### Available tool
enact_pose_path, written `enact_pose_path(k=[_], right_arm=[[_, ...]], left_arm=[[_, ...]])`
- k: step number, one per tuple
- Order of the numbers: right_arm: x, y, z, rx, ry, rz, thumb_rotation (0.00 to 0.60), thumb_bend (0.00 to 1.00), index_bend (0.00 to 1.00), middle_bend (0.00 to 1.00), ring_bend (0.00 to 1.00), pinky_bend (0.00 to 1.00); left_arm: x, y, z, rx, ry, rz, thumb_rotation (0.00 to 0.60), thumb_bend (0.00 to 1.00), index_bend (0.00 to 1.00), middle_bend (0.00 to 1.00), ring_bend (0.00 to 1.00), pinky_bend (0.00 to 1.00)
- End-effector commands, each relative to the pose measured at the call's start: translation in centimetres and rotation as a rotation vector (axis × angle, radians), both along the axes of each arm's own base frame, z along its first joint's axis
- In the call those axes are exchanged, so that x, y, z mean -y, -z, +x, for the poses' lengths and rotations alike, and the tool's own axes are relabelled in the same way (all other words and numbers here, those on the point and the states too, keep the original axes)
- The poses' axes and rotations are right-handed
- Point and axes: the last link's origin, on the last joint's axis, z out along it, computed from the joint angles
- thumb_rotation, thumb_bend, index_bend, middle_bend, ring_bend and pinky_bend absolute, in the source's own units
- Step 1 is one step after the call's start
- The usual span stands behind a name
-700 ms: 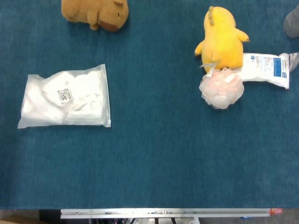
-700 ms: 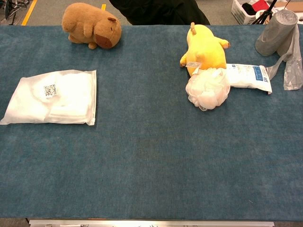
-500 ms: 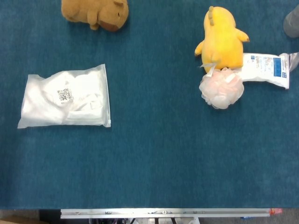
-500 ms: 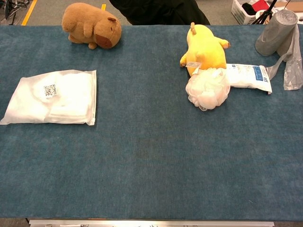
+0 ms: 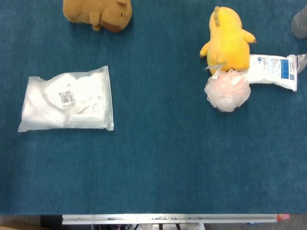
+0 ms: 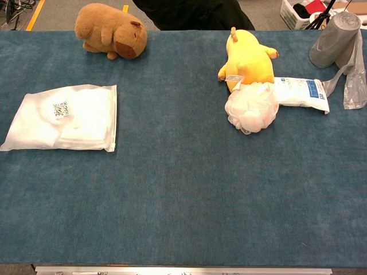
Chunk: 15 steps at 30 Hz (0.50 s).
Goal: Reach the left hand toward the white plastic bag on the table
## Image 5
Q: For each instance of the teal table cloth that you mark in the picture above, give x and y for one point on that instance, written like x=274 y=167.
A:
x=156 y=155

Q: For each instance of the silver aluminium rail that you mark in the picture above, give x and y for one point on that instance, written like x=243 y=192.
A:
x=168 y=219

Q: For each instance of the white frosted zip bag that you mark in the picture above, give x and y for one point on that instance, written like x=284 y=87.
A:
x=69 y=100

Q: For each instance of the red clamp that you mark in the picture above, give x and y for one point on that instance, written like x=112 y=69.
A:
x=283 y=217

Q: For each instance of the grey silver foil pouch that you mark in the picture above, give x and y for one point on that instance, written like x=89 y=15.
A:
x=301 y=62

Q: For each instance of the grey shoe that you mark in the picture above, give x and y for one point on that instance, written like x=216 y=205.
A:
x=300 y=24

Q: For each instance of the white blue printed package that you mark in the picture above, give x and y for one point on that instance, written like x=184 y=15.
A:
x=273 y=70

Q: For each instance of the brown capybara plush toy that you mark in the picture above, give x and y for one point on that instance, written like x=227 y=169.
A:
x=96 y=10

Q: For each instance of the pink mesh bath sponge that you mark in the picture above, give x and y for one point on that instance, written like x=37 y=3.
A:
x=227 y=92

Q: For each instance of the yellow duck plush toy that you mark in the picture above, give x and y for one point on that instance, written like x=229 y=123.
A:
x=227 y=40

